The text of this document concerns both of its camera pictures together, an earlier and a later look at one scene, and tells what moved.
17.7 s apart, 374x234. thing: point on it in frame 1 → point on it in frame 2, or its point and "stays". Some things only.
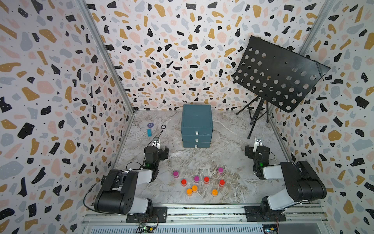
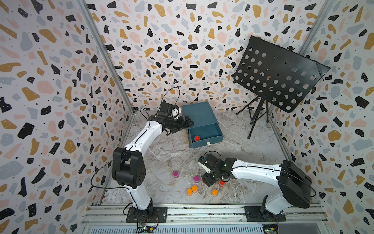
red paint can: [222, 183] stays
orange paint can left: [189, 191] stays
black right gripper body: [252, 155] → [209, 178]
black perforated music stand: [277, 75] stays
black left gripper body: [160, 156] → [176, 125]
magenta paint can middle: [196, 179] stays
